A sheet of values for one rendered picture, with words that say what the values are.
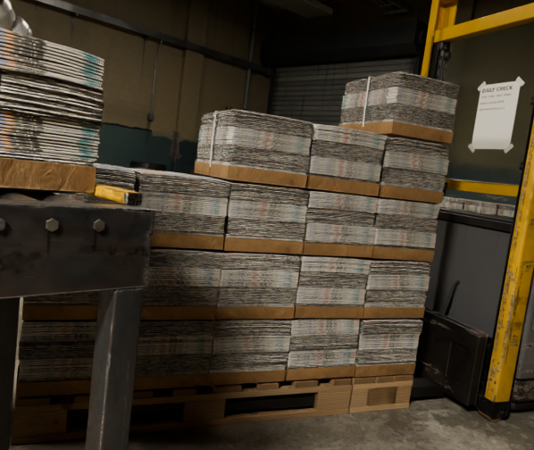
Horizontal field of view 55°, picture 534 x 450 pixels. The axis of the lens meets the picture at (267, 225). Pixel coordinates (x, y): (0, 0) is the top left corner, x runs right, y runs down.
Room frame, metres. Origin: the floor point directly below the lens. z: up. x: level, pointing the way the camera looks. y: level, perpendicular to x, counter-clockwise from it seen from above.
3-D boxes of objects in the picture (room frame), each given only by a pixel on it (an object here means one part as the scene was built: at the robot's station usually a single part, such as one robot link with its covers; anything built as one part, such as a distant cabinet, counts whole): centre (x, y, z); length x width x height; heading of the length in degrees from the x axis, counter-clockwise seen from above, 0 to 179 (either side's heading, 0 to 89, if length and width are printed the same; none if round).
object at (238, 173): (1.85, 0.09, 0.86); 0.38 x 0.29 x 0.04; 25
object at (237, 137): (1.86, 0.09, 0.95); 0.38 x 0.29 x 0.23; 25
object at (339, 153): (1.98, -0.18, 0.95); 0.38 x 0.29 x 0.23; 23
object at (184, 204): (1.80, 0.21, 0.42); 1.17 x 0.39 x 0.83; 114
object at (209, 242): (1.80, 0.20, 0.40); 1.16 x 0.38 x 0.51; 114
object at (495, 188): (2.29, -0.89, 0.92); 0.57 x 0.01 x 0.05; 24
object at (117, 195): (0.95, 0.36, 0.81); 0.43 x 0.03 x 0.02; 45
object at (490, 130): (2.28, -0.87, 1.28); 0.57 x 0.01 x 0.65; 24
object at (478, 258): (2.43, -1.19, 0.40); 0.69 x 0.55 x 0.80; 24
